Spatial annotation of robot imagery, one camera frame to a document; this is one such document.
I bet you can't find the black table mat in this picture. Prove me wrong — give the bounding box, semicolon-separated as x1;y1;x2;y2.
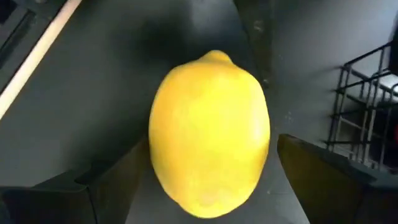
0;0;398;224

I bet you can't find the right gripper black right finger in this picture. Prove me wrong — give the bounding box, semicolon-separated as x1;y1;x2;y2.
276;133;398;224

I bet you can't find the shallow black wire basket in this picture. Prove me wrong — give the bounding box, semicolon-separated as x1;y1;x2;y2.
323;40;398;175

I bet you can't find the yellow lemon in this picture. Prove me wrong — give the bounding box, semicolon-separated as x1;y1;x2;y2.
148;49;271;219

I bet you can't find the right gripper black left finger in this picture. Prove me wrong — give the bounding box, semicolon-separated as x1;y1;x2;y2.
0;136;156;224

